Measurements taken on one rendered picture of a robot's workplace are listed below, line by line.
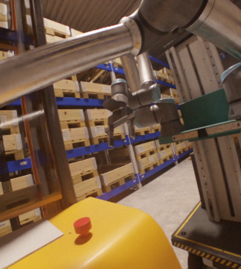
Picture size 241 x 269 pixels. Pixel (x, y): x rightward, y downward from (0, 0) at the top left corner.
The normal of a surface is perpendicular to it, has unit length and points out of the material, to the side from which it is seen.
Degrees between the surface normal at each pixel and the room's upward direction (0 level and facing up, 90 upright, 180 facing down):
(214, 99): 90
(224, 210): 90
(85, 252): 14
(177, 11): 163
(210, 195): 90
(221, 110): 90
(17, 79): 124
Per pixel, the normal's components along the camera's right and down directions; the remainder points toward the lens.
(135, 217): -0.07, -0.99
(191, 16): 0.00, 0.97
